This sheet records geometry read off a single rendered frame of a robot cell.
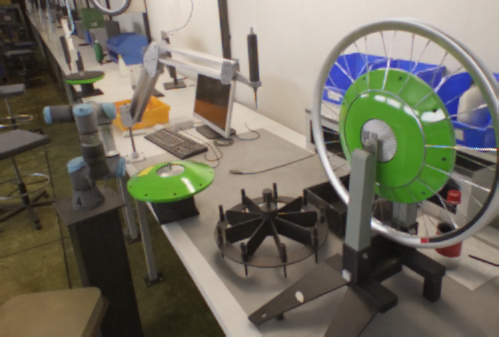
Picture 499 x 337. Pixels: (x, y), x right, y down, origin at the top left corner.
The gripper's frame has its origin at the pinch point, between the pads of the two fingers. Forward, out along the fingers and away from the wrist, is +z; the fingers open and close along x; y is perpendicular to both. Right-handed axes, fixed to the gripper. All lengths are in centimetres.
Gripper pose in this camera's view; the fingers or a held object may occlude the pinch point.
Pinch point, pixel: (100, 188)
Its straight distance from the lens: 164.7
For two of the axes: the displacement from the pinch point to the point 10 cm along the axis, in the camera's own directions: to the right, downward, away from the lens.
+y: 6.1, 2.7, -7.5
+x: 7.9, -2.8, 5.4
